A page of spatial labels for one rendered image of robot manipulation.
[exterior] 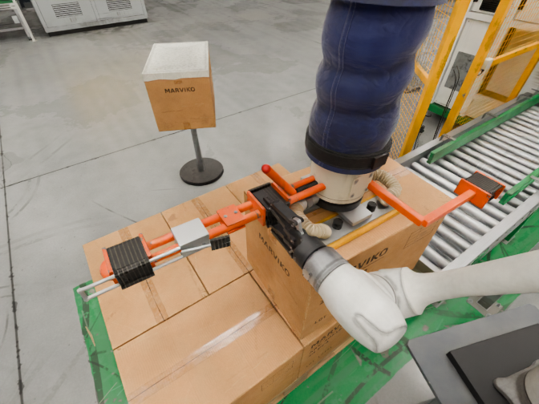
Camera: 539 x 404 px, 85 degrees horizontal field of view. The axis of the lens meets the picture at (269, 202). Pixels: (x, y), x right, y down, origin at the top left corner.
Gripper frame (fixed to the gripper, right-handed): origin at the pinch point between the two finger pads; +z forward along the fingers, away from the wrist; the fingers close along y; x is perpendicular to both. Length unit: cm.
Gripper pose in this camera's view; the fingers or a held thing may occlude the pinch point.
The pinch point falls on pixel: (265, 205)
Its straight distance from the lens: 76.7
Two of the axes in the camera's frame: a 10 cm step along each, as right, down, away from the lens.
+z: -5.6, -5.7, 6.0
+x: 8.3, -3.9, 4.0
